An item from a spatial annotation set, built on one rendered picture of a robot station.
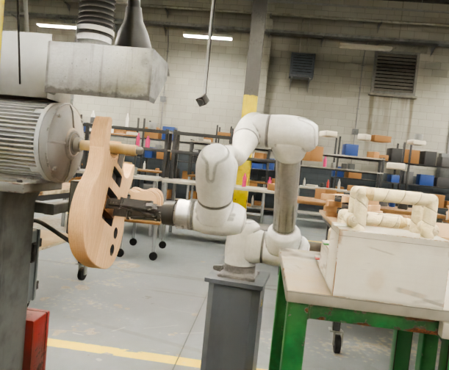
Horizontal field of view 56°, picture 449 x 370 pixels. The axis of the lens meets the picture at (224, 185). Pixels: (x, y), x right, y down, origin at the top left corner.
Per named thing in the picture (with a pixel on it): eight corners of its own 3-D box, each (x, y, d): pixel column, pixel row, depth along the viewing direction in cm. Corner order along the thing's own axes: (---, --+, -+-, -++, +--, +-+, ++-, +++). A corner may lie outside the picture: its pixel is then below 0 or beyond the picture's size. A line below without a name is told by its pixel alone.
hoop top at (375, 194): (356, 199, 105) (358, 186, 105) (354, 198, 109) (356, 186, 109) (439, 208, 103) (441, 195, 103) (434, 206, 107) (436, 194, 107)
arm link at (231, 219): (198, 216, 134) (197, 183, 126) (246, 222, 133) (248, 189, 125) (192, 240, 126) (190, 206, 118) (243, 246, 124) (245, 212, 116)
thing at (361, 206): (353, 230, 106) (357, 193, 105) (350, 227, 109) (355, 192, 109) (366, 231, 106) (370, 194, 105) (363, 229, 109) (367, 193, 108)
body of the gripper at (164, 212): (171, 221, 122) (140, 218, 123) (175, 229, 130) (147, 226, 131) (175, 197, 125) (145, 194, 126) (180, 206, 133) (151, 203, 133)
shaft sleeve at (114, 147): (78, 142, 131) (83, 138, 133) (79, 151, 132) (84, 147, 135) (134, 147, 129) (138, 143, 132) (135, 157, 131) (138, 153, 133)
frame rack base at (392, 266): (332, 296, 106) (339, 229, 105) (323, 280, 121) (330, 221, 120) (444, 310, 103) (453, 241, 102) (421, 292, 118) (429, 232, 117)
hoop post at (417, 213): (411, 233, 112) (416, 197, 112) (407, 230, 115) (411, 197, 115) (424, 234, 112) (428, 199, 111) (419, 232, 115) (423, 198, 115)
